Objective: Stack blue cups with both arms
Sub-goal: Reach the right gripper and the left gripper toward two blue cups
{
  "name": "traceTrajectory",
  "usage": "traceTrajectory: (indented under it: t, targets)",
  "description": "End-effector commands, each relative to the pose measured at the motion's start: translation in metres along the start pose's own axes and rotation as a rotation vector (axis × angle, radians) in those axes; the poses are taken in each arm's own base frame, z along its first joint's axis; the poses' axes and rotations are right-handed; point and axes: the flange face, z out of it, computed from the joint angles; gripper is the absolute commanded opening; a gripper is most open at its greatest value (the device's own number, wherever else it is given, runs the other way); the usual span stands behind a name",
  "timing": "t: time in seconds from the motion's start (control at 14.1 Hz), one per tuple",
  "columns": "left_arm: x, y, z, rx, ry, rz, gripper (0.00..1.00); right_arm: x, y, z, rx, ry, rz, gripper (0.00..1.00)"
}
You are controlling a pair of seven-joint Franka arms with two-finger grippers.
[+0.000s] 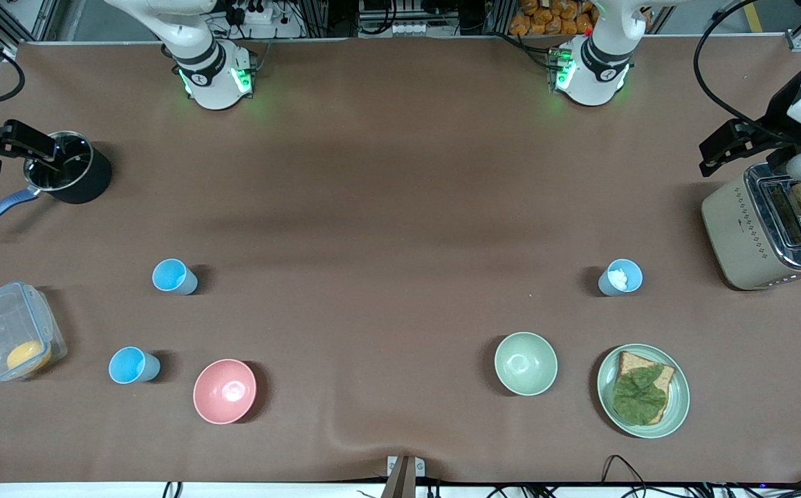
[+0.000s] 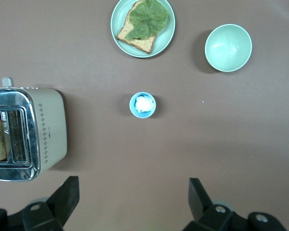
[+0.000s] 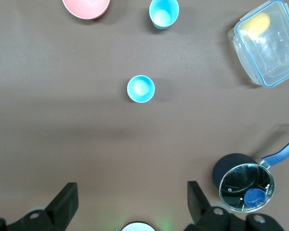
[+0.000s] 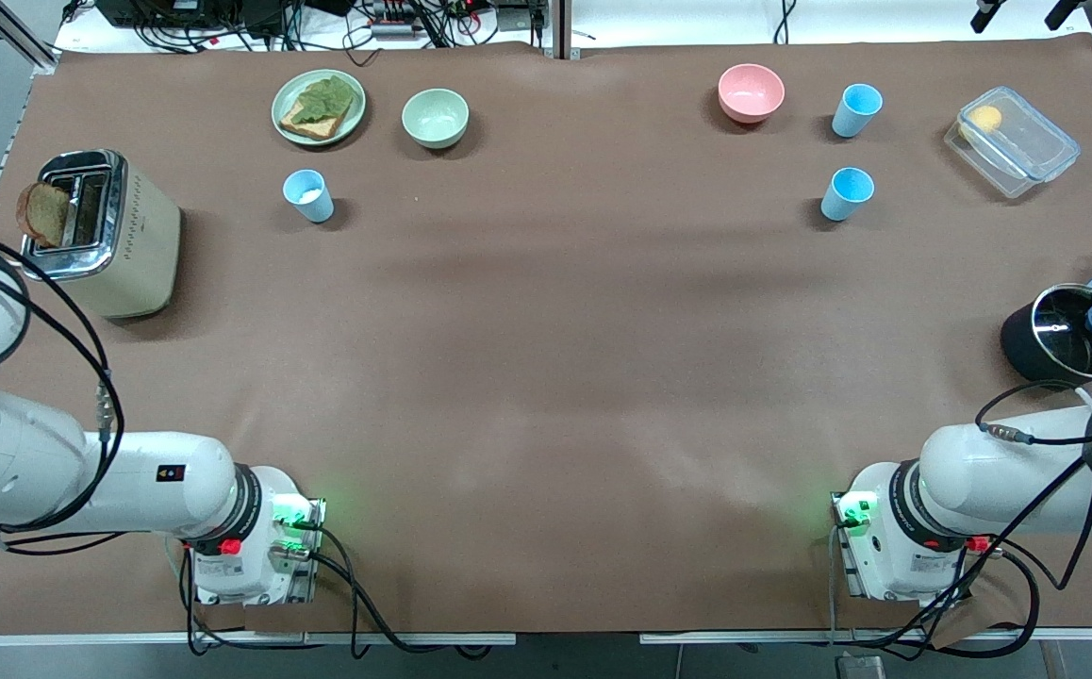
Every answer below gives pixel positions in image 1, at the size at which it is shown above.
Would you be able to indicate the beige and chrome toaster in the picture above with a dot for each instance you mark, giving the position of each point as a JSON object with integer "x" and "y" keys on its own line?
{"x": 736, "y": 235}

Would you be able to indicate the small white power strip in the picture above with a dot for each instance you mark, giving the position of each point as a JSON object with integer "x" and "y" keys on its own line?
{"x": 413, "y": 28}

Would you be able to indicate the white power strip with plugs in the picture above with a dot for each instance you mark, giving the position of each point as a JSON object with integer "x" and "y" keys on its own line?
{"x": 256, "y": 12}

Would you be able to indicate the crumpled white paper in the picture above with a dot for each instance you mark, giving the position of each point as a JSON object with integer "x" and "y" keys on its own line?
{"x": 619, "y": 279}

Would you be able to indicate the pale green plate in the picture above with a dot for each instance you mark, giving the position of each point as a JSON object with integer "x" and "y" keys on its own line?
{"x": 677, "y": 401}

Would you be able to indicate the brown bread slice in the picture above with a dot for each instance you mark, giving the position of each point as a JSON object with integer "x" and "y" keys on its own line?
{"x": 632, "y": 361}

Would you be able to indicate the pink bowl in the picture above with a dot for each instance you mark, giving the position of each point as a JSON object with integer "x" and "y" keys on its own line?
{"x": 224, "y": 391}

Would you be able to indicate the yellow round food piece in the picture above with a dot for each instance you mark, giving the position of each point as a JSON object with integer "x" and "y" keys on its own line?
{"x": 28, "y": 356}

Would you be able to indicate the blue cup with white paper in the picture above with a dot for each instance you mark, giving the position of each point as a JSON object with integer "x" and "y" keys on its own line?
{"x": 634, "y": 271}

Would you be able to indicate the metal table edge bracket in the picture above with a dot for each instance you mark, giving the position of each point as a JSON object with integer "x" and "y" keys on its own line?
{"x": 404, "y": 470}

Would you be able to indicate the green lettuce leaf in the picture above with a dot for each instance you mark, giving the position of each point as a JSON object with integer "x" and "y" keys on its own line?
{"x": 639, "y": 395}

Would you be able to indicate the pale green bowl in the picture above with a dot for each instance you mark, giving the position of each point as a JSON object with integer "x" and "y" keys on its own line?
{"x": 526, "y": 364}

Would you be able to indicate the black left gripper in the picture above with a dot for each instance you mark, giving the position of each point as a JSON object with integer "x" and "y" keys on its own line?
{"x": 776, "y": 115}

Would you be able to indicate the bag of orange snacks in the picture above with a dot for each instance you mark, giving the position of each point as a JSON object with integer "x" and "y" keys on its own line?
{"x": 546, "y": 19}

